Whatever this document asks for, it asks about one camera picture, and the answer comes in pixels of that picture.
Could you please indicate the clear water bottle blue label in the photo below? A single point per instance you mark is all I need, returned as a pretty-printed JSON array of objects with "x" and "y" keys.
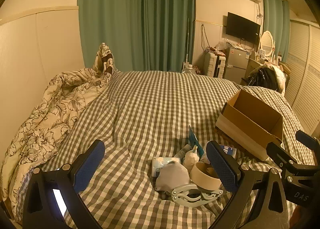
[{"x": 227, "y": 149}]

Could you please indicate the brown cardboard box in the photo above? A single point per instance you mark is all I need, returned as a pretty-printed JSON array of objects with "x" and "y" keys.
[{"x": 251, "y": 123}]

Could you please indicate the lit smartphone screen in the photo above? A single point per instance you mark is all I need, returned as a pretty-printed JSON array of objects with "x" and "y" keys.
[{"x": 60, "y": 202}]

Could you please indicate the grey cloth pouch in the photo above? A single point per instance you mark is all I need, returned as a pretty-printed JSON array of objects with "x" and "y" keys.
[{"x": 171, "y": 176}]

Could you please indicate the black clothes pile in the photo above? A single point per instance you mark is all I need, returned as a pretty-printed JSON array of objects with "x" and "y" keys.
[{"x": 263, "y": 77}]

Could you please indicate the black wall television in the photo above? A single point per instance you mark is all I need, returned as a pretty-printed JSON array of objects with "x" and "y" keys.
[{"x": 242, "y": 28}]

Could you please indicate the blue packet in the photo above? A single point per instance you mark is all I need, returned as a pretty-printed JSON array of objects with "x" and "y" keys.
[{"x": 193, "y": 141}]

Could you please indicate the white suitcase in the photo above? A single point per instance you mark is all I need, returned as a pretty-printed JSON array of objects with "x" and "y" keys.
[{"x": 214, "y": 64}]

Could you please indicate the grey white checkered bedsheet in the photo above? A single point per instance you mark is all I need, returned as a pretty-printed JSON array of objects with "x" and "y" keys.
[{"x": 138, "y": 116}]

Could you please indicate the beige tape roll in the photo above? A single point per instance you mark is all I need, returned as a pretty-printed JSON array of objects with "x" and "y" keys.
[{"x": 204, "y": 176}]

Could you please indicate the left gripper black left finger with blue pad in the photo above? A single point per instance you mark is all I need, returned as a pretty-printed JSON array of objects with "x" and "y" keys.
[{"x": 41, "y": 209}]

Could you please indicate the light blue tissue pack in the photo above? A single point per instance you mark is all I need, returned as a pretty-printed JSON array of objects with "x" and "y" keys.
[{"x": 159, "y": 162}]

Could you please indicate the floral white quilt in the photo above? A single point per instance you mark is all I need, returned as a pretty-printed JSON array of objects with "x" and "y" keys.
[{"x": 39, "y": 137}]

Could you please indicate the wooden dresser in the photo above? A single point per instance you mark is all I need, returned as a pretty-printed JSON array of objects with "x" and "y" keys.
[{"x": 252, "y": 65}]

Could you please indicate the green curtain by wardrobe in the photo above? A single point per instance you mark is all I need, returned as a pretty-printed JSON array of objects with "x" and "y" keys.
[{"x": 277, "y": 22}]

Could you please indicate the large green curtain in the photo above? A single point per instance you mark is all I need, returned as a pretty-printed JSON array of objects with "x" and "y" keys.
[{"x": 141, "y": 34}]

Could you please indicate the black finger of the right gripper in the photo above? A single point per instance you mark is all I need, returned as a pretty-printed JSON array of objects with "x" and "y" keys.
[
  {"x": 280, "y": 157},
  {"x": 310, "y": 142}
]

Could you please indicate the white tube with barcode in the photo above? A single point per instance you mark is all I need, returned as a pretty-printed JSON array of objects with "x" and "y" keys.
[{"x": 182, "y": 152}]

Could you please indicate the white louvered wardrobe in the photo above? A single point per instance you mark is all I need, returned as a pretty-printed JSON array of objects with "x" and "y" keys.
[{"x": 302, "y": 92}]

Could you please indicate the small grey refrigerator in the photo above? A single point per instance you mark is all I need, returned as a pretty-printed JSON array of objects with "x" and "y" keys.
[{"x": 236, "y": 64}]

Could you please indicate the large clear water jug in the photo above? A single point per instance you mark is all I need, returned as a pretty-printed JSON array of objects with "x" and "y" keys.
[{"x": 188, "y": 69}]

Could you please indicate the white plush toy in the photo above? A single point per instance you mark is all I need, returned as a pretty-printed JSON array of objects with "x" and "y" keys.
[{"x": 191, "y": 158}]

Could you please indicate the oval white vanity mirror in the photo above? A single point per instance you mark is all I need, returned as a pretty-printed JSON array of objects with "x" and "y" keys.
[{"x": 266, "y": 44}]

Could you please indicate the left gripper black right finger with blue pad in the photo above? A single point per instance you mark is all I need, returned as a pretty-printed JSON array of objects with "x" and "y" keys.
[{"x": 258, "y": 198}]

